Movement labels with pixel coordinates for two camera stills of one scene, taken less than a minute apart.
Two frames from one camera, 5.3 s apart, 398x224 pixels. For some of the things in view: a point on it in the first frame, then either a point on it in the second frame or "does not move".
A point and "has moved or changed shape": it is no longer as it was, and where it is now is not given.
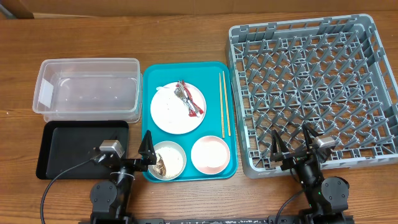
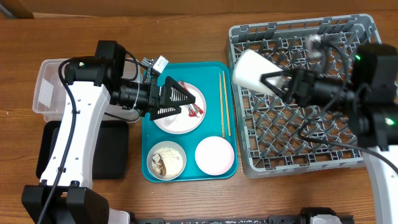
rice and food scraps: [169, 162] does not move
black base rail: [276, 219] does not move
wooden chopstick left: [221, 106] does not move
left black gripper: [149, 157] → [156, 101]
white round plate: [170, 112] does not move
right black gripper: [278, 149] → [306, 77]
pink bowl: [210, 154] has moved or changed shape
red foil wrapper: [183, 92] does not move
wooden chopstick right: [227, 104] does not move
